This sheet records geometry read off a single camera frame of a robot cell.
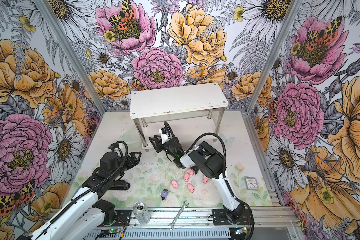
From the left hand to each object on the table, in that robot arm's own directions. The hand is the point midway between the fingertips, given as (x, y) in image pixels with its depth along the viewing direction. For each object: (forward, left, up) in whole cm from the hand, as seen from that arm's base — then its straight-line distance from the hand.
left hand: (136, 159), depth 82 cm
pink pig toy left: (-10, -20, -9) cm, 25 cm away
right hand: (+14, -7, -2) cm, 16 cm away
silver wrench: (-20, -26, -11) cm, 34 cm away
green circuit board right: (-31, -53, -11) cm, 62 cm away
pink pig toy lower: (-12, -29, -10) cm, 33 cm away
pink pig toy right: (-8, -37, -9) cm, 39 cm away
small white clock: (-11, -63, -9) cm, 64 cm away
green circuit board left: (-31, +9, -12) cm, 34 cm away
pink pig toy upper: (-6, -27, -10) cm, 29 cm away
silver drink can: (-26, -7, +2) cm, 27 cm away
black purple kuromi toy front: (-15, -15, -9) cm, 23 cm away
